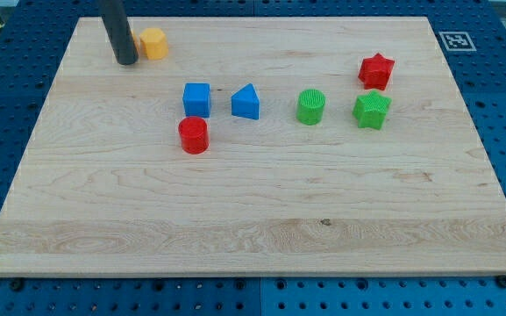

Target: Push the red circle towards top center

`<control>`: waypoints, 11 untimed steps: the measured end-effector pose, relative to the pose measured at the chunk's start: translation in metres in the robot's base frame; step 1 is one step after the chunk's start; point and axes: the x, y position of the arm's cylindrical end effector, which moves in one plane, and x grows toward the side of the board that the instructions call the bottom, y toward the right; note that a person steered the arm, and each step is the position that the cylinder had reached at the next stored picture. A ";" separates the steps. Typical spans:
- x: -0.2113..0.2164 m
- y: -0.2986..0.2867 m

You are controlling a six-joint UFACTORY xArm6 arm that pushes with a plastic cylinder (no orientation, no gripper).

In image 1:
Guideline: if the blue cube block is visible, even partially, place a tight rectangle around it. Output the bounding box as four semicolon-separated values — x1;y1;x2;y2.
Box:
182;83;211;118

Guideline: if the red cylinder block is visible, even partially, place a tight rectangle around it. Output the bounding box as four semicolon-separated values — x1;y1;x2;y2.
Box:
178;116;210;154

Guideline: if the green star block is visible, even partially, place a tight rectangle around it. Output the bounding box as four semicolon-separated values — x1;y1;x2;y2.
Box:
353;90;392;130

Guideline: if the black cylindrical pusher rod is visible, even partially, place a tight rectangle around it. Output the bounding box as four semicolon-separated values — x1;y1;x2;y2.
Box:
96;0;139;65

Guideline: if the red star block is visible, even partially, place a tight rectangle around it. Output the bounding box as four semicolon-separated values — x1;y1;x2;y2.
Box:
358;53;395;90

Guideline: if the wooden board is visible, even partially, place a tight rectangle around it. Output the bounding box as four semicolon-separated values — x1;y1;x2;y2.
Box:
0;17;506;278

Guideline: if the white fiducial marker tag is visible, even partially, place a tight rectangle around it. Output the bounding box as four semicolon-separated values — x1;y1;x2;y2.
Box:
438;31;476;52

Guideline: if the blue triangle block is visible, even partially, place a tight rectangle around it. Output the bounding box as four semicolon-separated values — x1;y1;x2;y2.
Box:
231;83;260;120

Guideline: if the green cylinder block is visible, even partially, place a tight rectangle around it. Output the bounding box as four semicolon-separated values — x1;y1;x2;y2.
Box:
296;89;326;126

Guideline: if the yellow block behind rod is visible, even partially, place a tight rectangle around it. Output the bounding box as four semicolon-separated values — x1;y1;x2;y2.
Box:
132;31;140;54

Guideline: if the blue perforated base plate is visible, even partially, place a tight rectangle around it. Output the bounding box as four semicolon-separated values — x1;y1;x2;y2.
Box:
0;1;506;315

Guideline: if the yellow hexagon block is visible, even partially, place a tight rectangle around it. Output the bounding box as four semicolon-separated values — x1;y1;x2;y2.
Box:
139;28;168;60

